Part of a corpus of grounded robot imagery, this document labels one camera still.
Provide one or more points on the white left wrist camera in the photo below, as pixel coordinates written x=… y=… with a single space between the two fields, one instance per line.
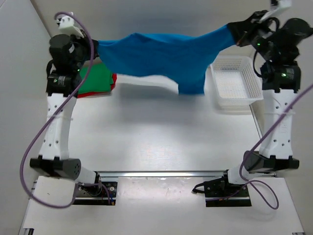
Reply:
x=66 y=25

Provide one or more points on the blue t shirt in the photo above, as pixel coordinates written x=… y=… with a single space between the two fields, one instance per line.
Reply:
x=183 y=59

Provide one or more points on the aluminium table rail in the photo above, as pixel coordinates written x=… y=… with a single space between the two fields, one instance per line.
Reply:
x=160 y=174

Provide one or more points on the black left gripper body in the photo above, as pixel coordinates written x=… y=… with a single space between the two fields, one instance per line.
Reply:
x=83 y=54

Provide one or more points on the white perforated plastic basket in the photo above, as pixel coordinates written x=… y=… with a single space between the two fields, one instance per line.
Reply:
x=236 y=83

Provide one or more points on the folded red t shirt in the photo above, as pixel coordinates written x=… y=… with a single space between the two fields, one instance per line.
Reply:
x=114 y=78

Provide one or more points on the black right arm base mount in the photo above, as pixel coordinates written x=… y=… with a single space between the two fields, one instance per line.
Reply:
x=221 y=193

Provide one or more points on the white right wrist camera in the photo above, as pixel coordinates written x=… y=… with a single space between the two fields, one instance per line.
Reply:
x=277 y=7

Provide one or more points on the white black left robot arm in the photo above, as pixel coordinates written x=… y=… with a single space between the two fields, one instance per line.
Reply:
x=53 y=159

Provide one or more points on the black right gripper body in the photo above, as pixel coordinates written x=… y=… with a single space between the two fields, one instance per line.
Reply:
x=262 y=41

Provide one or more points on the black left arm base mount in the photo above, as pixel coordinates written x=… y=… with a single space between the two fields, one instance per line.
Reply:
x=97 y=196

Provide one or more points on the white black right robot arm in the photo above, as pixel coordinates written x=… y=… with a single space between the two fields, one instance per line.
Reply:
x=281 y=79

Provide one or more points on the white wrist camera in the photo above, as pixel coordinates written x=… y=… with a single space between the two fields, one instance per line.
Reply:
x=277 y=7
x=66 y=25

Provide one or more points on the folded green t shirt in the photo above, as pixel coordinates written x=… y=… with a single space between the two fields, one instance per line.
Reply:
x=99 y=80

